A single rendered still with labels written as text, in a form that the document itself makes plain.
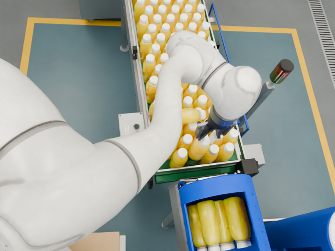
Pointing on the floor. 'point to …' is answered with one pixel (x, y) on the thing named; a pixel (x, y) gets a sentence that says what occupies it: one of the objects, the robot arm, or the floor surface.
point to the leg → (168, 221)
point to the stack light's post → (266, 90)
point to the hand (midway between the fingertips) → (207, 138)
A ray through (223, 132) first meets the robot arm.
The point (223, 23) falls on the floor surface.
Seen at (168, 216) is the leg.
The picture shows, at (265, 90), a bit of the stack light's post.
